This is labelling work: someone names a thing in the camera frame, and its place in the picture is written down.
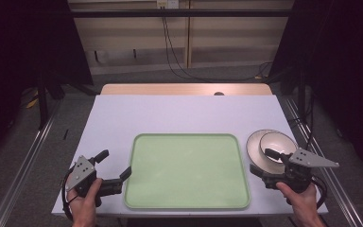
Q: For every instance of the black horizontal bar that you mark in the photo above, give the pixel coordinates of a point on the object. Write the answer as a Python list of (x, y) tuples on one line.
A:
[(182, 13)]

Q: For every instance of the aluminium floor rail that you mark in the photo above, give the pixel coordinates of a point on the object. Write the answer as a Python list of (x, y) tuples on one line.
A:
[(324, 164), (19, 167)]

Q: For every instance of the black metal stand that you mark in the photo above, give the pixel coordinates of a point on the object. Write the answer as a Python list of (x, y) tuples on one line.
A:
[(42, 97), (302, 91)]

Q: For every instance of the yellow floor object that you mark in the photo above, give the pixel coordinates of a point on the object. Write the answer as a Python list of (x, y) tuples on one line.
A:
[(32, 102)]

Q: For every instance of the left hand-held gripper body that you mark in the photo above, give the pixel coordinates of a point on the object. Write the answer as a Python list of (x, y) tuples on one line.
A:
[(82, 172)]

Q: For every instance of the white table mat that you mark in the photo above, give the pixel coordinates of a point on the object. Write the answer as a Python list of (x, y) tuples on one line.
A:
[(176, 115)]

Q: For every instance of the person's left hand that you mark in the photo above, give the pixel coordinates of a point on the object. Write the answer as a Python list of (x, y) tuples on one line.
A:
[(85, 205)]

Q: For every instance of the white bowl with dark rim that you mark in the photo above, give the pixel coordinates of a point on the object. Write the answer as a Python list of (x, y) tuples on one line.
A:
[(279, 145)]

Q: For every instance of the white wall outlet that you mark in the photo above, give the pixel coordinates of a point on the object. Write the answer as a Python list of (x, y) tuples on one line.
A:
[(167, 3)]

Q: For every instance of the person's right hand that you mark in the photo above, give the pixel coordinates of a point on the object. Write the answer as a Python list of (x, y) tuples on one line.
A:
[(301, 200)]

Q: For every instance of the small black stick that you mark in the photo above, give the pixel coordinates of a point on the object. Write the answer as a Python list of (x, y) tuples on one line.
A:
[(65, 134)]

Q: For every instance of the light green tray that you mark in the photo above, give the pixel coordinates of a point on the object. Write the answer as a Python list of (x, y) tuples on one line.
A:
[(186, 171)]

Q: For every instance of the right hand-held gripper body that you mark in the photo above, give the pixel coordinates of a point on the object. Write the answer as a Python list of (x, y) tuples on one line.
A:
[(299, 171)]

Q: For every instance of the wooden table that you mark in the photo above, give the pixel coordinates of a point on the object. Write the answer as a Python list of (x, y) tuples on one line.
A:
[(170, 89)]

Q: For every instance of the white plate with dark rim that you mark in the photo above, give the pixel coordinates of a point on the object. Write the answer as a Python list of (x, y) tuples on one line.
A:
[(254, 151)]

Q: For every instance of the dark curtain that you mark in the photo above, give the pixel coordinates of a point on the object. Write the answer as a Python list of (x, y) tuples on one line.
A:
[(343, 63), (22, 44)]

